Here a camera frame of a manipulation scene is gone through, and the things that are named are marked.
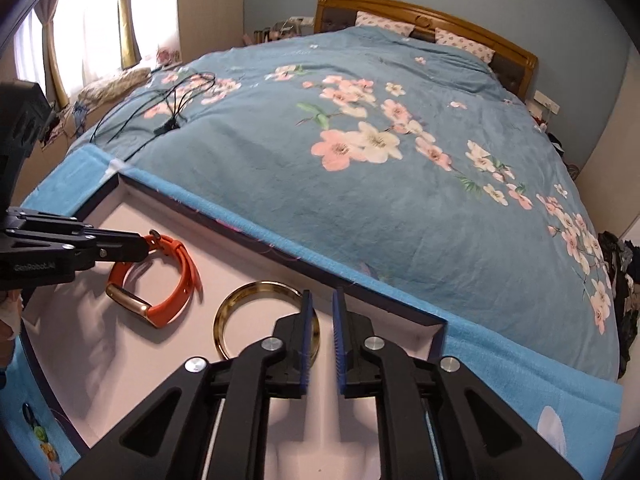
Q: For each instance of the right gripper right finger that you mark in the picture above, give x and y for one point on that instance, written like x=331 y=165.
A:
x=355 y=374

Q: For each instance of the left hand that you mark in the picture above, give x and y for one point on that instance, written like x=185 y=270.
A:
x=11 y=317

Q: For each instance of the bedside clutter items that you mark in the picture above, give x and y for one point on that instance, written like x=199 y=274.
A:
x=295 y=26

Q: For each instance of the crumpled clothes on sill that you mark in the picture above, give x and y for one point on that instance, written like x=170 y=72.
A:
x=112 y=88

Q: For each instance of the grey and yellow curtain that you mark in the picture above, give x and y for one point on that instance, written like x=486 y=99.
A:
x=129 y=50

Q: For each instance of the orange smart watch band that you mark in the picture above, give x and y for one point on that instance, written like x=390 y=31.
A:
x=161 y=286

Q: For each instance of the right polka dot pillow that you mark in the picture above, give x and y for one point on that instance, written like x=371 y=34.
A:
x=450 y=39

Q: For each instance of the light blue floral towel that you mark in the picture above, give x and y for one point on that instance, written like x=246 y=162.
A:
x=588 y=407

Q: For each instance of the white wall socket right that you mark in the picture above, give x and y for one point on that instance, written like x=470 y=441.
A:
x=546 y=102

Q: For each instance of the pile of dark clothes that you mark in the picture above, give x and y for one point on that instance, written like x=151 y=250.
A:
x=621 y=259

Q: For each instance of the left polka dot pillow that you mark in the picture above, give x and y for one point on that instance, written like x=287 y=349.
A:
x=365 y=19

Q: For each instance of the polka dot pillow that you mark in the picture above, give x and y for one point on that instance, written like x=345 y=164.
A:
x=450 y=39
x=365 y=19

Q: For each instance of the blue floral duvet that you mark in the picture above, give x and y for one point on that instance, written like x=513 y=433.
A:
x=393 y=156

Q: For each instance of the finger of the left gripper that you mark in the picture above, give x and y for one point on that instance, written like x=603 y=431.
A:
x=117 y=246

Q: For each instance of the wooden bed headboard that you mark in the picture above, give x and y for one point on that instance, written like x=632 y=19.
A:
x=513 y=65

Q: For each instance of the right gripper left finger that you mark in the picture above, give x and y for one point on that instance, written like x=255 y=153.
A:
x=290 y=376

